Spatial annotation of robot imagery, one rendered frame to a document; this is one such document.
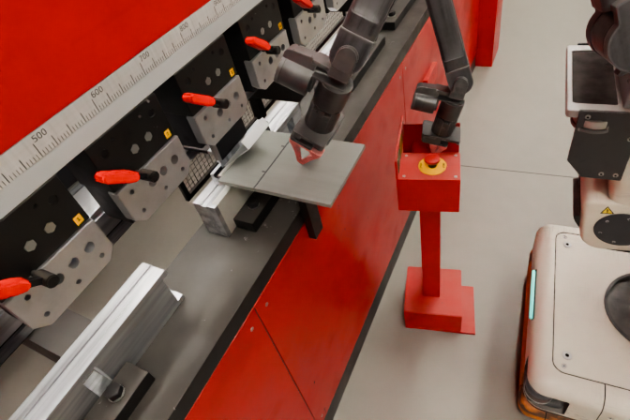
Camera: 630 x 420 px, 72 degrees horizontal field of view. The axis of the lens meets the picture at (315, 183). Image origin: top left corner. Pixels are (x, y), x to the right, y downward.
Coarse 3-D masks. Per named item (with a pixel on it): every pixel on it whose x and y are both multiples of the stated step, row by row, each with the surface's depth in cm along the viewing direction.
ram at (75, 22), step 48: (0, 0) 49; (48, 0) 53; (96, 0) 59; (144, 0) 65; (192, 0) 74; (240, 0) 85; (0, 48) 50; (48, 48) 54; (96, 48) 60; (144, 48) 67; (192, 48) 76; (0, 96) 50; (48, 96) 55; (144, 96) 68; (0, 144) 51; (0, 192) 52
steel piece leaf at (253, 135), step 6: (264, 120) 92; (258, 126) 90; (264, 126) 92; (252, 132) 89; (258, 132) 90; (246, 138) 88; (252, 138) 89; (258, 138) 90; (246, 144) 87; (252, 144) 88; (240, 150) 95; (246, 150) 88; (234, 156) 95; (228, 162) 95
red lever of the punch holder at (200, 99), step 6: (186, 96) 72; (192, 96) 72; (198, 96) 73; (204, 96) 75; (186, 102) 73; (192, 102) 73; (198, 102) 74; (204, 102) 75; (210, 102) 76; (216, 102) 78; (222, 102) 79; (228, 102) 80; (222, 108) 80
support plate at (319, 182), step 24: (264, 144) 98; (288, 144) 96; (336, 144) 93; (360, 144) 91; (240, 168) 93; (264, 168) 92; (288, 168) 90; (312, 168) 89; (336, 168) 87; (264, 192) 87; (288, 192) 85; (312, 192) 83; (336, 192) 82
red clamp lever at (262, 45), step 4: (248, 40) 84; (252, 40) 84; (256, 40) 85; (260, 40) 86; (264, 40) 88; (248, 44) 85; (252, 44) 85; (256, 44) 85; (260, 44) 86; (264, 44) 87; (268, 44) 88; (256, 48) 87; (260, 48) 87; (264, 48) 88; (268, 48) 89; (272, 48) 91; (276, 48) 91; (268, 52) 92; (272, 52) 92; (276, 52) 91
